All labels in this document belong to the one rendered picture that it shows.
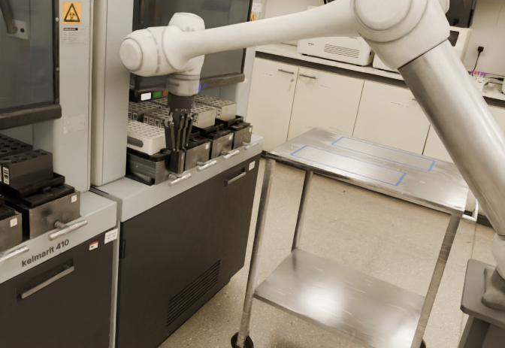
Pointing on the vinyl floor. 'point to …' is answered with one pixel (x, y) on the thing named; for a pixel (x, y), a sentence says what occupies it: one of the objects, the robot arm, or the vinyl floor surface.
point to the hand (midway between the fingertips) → (176, 160)
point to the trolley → (291, 267)
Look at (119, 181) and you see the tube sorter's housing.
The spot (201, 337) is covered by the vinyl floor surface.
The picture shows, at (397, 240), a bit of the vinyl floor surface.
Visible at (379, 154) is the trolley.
